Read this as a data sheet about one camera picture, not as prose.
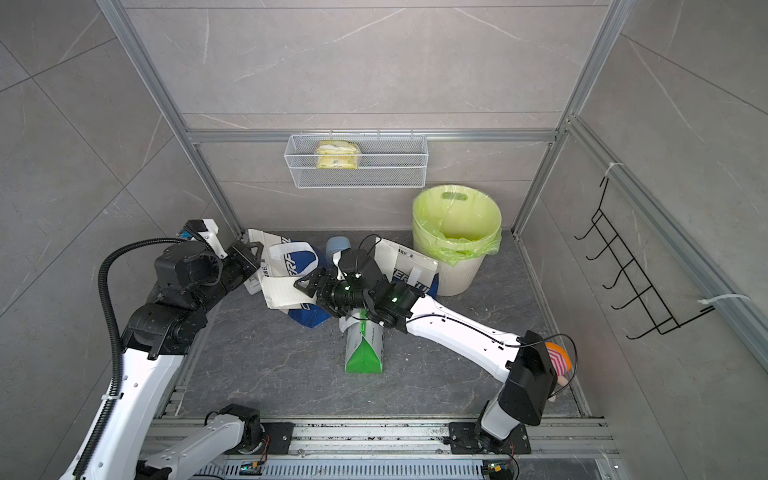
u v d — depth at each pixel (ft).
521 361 1.39
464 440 2.39
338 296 1.93
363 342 2.18
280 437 2.40
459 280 3.02
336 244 3.42
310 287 1.94
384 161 3.30
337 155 2.88
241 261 1.77
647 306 2.04
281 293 2.00
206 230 1.79
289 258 2.30
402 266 2.66
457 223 3.22
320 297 1.88
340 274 2.03
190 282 1.46
